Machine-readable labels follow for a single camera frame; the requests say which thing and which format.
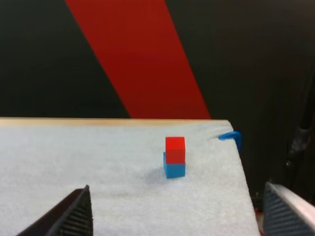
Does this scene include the red cube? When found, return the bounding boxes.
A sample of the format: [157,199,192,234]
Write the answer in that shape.
[165,136,186,164]

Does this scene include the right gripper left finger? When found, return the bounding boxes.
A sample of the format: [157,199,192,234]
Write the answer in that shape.
[16,184,95,236]

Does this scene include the blue cube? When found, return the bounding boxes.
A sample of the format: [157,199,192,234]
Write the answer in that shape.
[163,151,186,179]

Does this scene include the blue clip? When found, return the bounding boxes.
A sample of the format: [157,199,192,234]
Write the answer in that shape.
[218,131,243,151]

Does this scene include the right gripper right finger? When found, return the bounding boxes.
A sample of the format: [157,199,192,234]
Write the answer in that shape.
[262,181,315,236]

